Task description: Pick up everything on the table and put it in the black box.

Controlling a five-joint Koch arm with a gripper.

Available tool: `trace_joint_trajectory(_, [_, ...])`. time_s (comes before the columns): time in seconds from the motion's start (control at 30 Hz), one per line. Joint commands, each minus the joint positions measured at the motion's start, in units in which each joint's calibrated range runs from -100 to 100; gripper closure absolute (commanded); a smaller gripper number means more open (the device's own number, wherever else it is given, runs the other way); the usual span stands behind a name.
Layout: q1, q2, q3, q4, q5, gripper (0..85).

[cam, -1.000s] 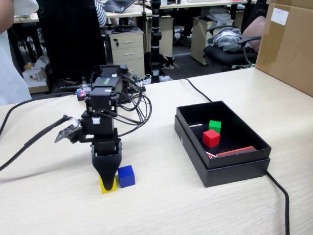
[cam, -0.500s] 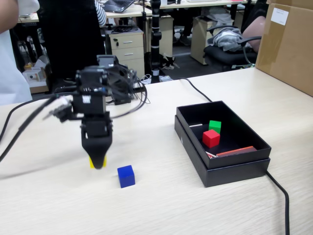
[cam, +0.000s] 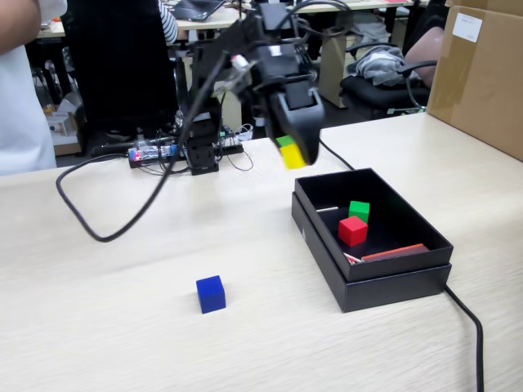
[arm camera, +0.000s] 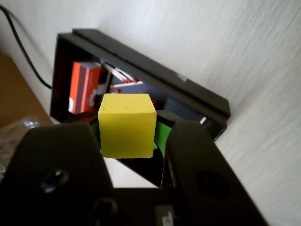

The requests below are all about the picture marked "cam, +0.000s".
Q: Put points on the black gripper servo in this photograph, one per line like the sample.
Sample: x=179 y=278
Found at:
x=300 y=96

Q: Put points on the yellow wooden cube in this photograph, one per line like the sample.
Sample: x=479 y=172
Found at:
x=292 y=159

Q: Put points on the green wooden cube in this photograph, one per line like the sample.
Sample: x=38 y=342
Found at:
x=359 y=210

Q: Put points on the red wooden cube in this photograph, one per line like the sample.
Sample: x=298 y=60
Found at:
x=351 y=232

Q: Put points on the blue wooden cube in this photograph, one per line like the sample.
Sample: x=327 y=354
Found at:
x=210 y=296

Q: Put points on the standing person bare forearm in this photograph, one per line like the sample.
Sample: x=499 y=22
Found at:
x=18 y=24

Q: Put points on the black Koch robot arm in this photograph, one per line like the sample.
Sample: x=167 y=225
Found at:
x=200 y=151

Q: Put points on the black box tray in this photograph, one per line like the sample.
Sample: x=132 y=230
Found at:
x=408 y=265

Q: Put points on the black open box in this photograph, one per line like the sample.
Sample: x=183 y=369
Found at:
x=388 y=294

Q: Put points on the large cardboard box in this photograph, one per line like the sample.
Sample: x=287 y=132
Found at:
x=482 y=81

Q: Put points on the beige drawer cabinet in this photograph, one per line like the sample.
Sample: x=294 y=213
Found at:
x=233 y=114

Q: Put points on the black office chair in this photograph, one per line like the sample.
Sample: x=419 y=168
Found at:
x=367 y=92

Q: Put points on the grey clothing pile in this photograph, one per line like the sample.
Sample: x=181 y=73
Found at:
x=380 y=65

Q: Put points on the beige office desk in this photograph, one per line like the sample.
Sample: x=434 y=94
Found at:
x=388 y=5

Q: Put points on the dark laptop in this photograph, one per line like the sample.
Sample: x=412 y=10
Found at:
x=196 y=8

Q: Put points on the seated person black shirt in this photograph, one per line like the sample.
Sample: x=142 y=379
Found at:
x=425 y=16

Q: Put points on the black mesh chair backrest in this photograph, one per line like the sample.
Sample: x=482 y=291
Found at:
x=118 y=61

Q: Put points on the small white cardboard boxes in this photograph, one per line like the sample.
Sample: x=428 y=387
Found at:
x=61 y=126

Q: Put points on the white shirt person torso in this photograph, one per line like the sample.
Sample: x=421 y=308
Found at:
x=20 y=114

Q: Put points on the beige pedestal cabinet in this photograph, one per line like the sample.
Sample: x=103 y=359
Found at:
x=331 y=73

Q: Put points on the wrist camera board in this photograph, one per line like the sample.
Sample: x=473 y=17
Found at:
x=235 y=79

